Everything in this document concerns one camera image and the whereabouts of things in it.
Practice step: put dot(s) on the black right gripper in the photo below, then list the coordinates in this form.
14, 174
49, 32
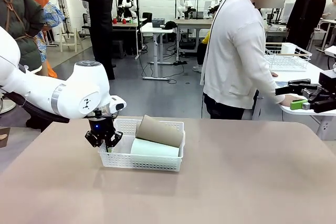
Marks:
328, 82

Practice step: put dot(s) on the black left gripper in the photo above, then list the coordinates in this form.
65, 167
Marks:
101, 127

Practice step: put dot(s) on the mint green cup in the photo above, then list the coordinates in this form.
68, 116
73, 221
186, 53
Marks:
155, 150

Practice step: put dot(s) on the brown paper cup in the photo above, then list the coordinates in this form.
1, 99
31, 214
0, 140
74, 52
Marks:
160, 132

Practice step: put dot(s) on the person's right forearm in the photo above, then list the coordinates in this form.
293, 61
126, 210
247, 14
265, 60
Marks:
267, 87

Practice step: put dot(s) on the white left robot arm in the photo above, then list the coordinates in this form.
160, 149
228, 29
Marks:
78, 90

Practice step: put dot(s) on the white perforated plastic basket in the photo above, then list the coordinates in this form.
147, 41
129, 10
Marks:
141, 163

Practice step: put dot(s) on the person's right hand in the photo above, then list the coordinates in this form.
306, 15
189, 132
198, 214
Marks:
287, 100

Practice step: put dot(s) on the person's left hand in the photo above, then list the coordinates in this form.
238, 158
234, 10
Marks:
274, 74

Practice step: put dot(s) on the white rounded table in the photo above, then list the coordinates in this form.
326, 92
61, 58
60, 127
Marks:
312, 75

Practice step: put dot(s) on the white box in rack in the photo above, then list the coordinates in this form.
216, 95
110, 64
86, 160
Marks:
288, 48

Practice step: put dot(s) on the person in white cardigan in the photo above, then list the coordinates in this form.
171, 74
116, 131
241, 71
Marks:
231, 51

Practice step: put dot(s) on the person in black coat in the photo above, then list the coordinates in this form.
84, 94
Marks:
307, 11

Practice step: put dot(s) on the person in grey top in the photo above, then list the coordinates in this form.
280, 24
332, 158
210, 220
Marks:
331, 9

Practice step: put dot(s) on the black stool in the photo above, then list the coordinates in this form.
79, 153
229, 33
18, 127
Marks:
117, 48

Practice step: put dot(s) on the brown wooden board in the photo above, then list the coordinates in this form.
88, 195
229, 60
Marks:
4, 132

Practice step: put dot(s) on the round white fan base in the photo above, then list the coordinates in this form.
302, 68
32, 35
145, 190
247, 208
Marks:
6, 104

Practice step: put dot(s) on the seated person in yellow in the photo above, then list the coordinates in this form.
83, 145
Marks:
206, 39

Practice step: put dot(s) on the black floor power strip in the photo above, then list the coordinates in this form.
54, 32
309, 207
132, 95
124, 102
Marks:
181, 63

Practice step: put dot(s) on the white wooden stool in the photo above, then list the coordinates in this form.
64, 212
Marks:
62, 37

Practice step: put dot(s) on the red cup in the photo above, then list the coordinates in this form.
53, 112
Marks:
124, 21
115, 21

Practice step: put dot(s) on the white standing desk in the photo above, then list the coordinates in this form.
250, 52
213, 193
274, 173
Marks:
151, 28

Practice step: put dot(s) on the beige desk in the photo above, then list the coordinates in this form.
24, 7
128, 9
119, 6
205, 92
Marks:
194, 22

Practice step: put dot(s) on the person in black clothes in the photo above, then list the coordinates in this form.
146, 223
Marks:
98, 11

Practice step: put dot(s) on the blue box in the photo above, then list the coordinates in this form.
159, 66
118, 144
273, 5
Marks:
158, 22

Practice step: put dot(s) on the mannequin in green jacket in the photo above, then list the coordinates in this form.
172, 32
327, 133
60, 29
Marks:
21, 37

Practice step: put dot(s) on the black cap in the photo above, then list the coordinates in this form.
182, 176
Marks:
170, 25

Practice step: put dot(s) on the mannequin in blue floral shirt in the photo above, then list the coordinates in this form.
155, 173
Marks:
53, 15

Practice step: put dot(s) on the person in black vest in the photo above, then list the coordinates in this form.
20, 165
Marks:
128, 1

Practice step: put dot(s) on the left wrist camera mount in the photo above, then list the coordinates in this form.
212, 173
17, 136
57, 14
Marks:
103, 111

